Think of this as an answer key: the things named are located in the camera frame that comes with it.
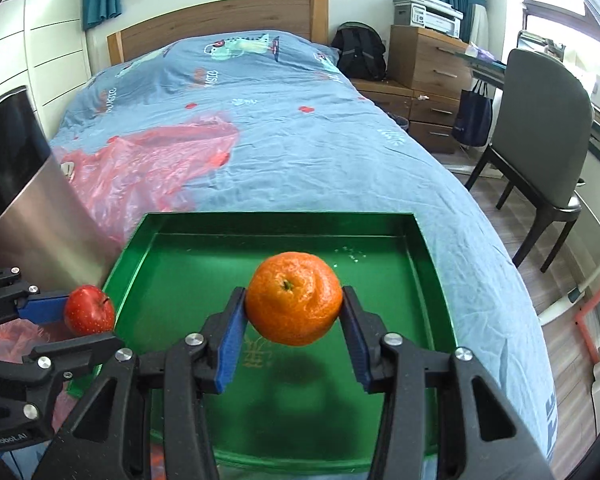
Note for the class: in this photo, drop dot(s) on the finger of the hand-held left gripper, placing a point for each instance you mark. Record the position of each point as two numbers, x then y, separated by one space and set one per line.
75 352
42 308

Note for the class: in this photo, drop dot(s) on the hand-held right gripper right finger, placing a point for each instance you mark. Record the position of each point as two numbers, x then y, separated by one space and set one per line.
352 342

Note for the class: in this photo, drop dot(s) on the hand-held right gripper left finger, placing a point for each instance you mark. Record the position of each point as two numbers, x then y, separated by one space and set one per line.
232 345

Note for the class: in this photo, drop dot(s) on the small red apple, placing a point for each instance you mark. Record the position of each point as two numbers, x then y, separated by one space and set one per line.
87 310

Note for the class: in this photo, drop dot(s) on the large orange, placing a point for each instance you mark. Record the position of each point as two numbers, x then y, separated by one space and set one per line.
294 299

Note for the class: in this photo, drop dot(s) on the green tray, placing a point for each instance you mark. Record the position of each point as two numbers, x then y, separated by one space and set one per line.
180 270

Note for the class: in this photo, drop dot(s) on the steel electric kettle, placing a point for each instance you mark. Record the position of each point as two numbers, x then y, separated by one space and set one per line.
45 220

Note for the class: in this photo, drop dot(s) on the red plastic sheet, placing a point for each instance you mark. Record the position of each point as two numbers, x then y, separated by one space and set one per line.
150 160

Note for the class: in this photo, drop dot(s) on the wooden nightstand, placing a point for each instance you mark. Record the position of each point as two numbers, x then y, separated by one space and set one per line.
380 95

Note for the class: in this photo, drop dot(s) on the dark blue tote bag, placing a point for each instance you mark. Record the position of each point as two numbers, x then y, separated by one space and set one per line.
472 117

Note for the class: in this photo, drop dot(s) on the white wardrobe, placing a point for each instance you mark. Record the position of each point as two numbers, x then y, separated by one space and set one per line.
45 35

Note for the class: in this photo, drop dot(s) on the grey chair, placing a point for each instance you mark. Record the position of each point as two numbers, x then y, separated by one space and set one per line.
535 125

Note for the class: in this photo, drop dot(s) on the wooden dresser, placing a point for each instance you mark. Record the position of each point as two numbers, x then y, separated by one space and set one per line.
430 65

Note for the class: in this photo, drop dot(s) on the black backpack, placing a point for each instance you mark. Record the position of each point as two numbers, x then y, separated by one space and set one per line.
360 52

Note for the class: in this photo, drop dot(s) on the desk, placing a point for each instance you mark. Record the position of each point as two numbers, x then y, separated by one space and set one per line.
490 67

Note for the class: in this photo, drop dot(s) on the wooden headboard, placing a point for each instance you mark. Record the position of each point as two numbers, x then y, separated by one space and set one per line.
220 17

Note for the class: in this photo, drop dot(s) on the white printer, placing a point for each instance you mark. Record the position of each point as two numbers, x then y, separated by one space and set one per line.
430 12

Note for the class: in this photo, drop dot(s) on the red metal frame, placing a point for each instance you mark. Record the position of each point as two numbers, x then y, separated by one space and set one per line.
587 332

